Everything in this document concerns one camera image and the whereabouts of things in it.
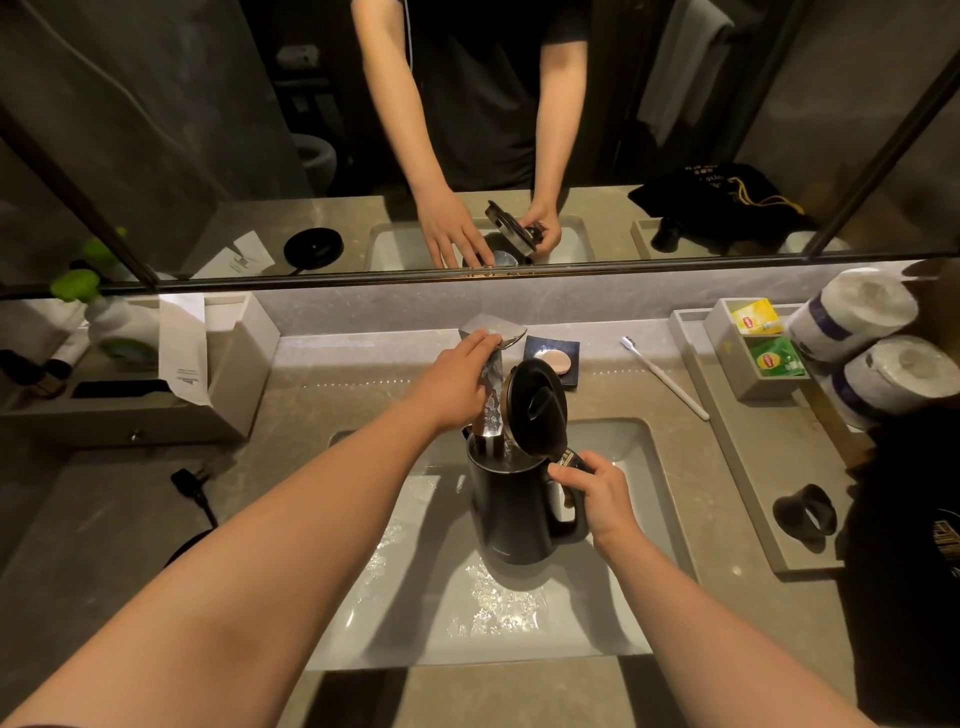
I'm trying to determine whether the long grey stone tray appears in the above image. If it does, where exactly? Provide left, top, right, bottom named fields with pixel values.
left=669, top=306, right=858, bottom=576

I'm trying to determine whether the person's right hand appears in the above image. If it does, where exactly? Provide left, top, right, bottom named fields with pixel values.
left=547, top=450, right=647, bottom=561

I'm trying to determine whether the person's left forearm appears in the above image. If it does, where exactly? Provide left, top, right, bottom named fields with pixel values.
left=0, top=396, right=451, bottom=728

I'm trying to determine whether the black kettle base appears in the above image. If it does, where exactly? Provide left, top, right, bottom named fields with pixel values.
left=162, top=526, right=219, bottom=570

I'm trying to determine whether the black power plug with cable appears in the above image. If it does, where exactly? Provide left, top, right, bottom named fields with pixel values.
left=170, top=467, right=220, bottom=530

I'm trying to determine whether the grey tea bag box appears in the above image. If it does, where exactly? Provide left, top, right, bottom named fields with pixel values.
left=702, top=297, right=813, bottom=403

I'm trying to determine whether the wall mirror with dark frame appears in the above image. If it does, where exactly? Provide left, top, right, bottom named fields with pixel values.
left=0, top=0, right=960, bottom=302

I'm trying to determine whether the person's left hand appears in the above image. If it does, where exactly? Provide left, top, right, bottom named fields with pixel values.
left=405, top=329, right=504, bottom=435

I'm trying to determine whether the white paper card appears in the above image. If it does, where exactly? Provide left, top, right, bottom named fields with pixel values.
left=157, top=293, right=214, bottom=408

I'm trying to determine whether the white toothbrush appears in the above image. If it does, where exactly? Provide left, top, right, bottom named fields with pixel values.
left=619, top=336, right=711, bottom=423

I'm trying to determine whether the dark square soap dish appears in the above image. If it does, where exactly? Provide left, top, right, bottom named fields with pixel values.
left=522, top=334, right=582, bottom=388

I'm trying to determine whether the dark grey electric kettle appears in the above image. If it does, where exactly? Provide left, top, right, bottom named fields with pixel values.
left=463, top=357, right=595, bottom=568

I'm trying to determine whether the grey amenities organizer box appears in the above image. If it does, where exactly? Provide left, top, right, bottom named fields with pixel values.
left=0, top=291, right=282, bottom=450

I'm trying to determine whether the white bottle with green pump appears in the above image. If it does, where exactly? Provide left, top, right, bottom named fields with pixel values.
left=49, top=267, right=162, bottom=370

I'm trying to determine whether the black cup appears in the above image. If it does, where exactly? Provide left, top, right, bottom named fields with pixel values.
left=771, top=483, right=840, bottom=544

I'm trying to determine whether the black drawstring bag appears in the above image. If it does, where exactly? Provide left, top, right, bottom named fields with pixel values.
left=838, top=408, right=960, bottom=725

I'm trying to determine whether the white sink basin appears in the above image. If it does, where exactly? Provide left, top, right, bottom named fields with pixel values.
left=306, top=417, right=699, bottom=673

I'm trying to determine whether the wrapped white toilet paper roll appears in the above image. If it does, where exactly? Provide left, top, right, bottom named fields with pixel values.
left=823, top=334, right=960, bottom=433
left=785, top=267, right=921, bottom=366

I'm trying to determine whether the green tea bag packet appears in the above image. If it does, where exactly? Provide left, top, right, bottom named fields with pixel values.
left=747, top=336, right=808, bottom=379

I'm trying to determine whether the yellow tea bag packet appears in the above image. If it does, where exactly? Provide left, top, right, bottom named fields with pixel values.
left=730, top=297, right=786, bottom=337

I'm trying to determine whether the person's right forearm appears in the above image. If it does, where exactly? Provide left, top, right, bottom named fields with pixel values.
left=596, top=525, right=875, bottom=728

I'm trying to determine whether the chrome faucet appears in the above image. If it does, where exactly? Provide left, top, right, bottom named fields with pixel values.
left=458, top=312, right=529, bottom=460

